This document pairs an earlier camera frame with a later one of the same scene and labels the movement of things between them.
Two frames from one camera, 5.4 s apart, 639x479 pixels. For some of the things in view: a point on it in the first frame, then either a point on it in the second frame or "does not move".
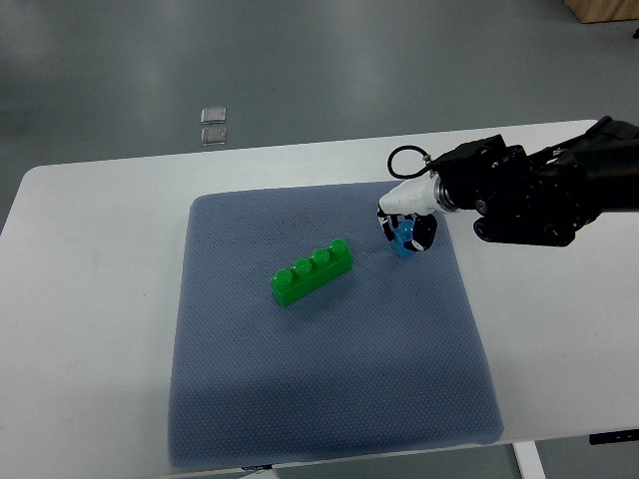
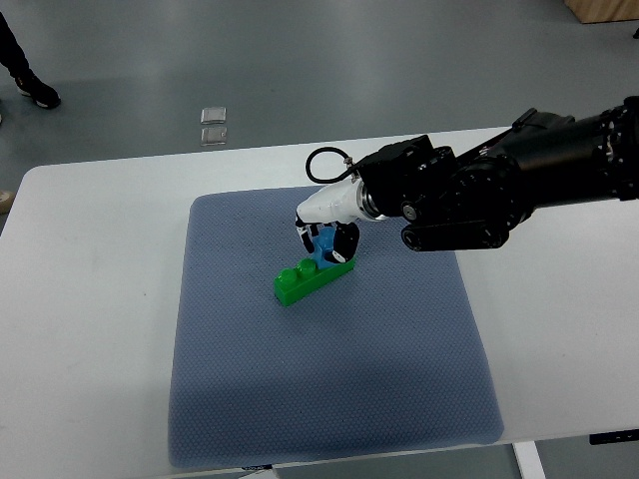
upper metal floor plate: x=214 y=115 does not move
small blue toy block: x=402 y=234 -> x=322 y=242
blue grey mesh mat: x=391 y=357 does not move
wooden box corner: x=598 y=11 does not move
